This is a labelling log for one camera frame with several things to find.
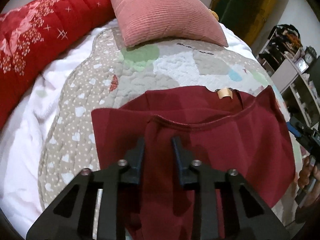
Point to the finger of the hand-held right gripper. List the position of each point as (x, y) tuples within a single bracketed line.
[(296, 128)]

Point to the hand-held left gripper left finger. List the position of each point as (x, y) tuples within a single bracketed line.
[(140, 155)]

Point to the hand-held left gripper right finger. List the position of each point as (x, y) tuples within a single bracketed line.
[(177, 155)]

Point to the maroon sweatshirt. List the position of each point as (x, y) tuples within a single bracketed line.
[(212, 142)]

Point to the person's right hand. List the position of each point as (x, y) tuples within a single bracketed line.
[(303, 172)]

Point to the grey shelf unit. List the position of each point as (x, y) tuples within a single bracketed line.
[(287, 75)]

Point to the quilted patterned bedspread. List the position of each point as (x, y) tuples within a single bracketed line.
[(175, 65)]

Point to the black bag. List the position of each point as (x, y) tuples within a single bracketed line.
[(282, 33)]

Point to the white fleece blanket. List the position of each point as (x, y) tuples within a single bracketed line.
[(25, 142)]

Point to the green and yellow door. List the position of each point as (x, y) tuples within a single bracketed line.
[(240, 5)]

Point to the yellow plush toy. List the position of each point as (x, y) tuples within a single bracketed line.
[(214, 15)]

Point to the red floral quilt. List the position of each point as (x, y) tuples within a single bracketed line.
[(37, 42)]

